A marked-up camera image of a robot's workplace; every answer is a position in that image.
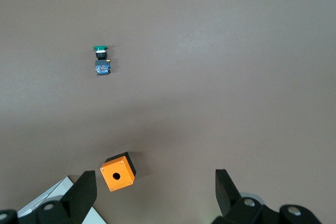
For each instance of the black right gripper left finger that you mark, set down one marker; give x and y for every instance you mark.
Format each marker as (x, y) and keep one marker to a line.
(76, 200)

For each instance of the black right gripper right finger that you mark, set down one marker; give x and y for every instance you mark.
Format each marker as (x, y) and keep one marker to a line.
(231, 203)

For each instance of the orange black button box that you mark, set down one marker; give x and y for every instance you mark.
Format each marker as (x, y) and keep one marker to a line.
(117, 175)

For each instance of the white drawer cabinet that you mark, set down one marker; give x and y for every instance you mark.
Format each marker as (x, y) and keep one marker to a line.
(52, 191)

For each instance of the green push button switch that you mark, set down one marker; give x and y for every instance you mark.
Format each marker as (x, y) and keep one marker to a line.
(102, 65)

